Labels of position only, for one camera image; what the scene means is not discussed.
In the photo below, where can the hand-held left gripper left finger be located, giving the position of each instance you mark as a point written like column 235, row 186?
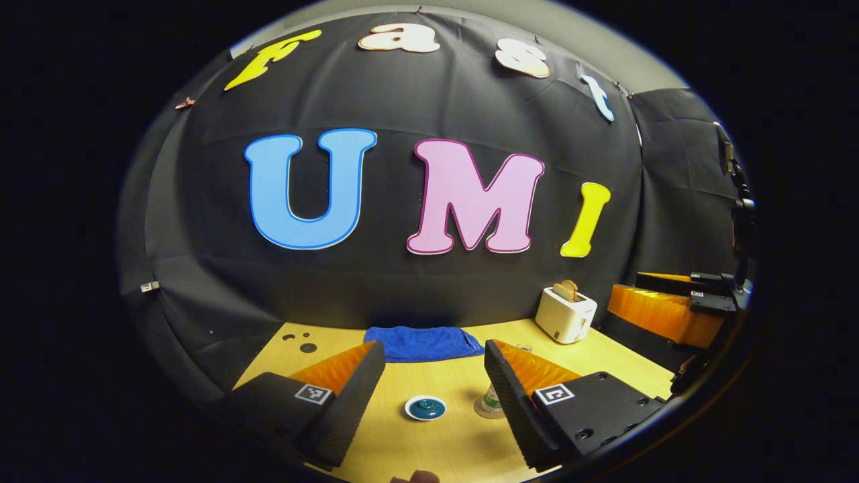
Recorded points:
column 349, row 409

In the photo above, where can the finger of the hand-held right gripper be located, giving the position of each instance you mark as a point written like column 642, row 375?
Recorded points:
column 711, row 303
column 671, row 282

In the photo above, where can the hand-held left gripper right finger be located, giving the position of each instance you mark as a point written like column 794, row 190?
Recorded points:
column 520, row 416

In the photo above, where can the clear plastic water bottle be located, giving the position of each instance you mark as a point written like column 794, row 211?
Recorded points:
column 492, row 401

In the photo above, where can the white teacup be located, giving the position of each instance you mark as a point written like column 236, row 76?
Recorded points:
column 425, row 419

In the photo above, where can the black tripod stand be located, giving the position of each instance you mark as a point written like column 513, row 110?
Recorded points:
column 743, row 215

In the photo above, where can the blue towel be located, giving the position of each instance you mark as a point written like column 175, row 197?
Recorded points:
column 423, row 343

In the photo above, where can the toast slice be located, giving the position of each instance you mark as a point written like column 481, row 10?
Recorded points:
column 567, row 290

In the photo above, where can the white toaster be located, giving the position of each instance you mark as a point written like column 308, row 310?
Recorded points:
column 564, row 318

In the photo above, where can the black backdrop cloth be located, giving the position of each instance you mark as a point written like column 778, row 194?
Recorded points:
column 402, row 295

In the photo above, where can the white metal clip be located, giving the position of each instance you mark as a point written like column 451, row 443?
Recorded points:
column 149, row 287

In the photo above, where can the red clip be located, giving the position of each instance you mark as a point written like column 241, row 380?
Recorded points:
column 184, row 103

